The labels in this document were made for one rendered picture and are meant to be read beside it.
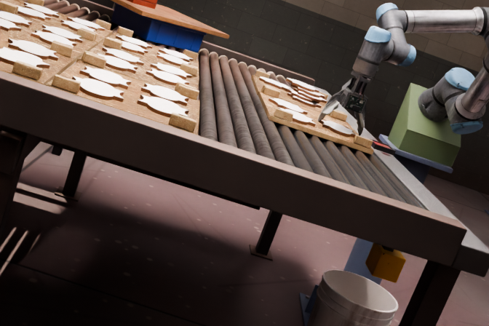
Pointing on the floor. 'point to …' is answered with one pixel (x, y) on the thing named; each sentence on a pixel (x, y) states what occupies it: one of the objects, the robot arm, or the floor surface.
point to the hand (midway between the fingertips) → (338, 128)
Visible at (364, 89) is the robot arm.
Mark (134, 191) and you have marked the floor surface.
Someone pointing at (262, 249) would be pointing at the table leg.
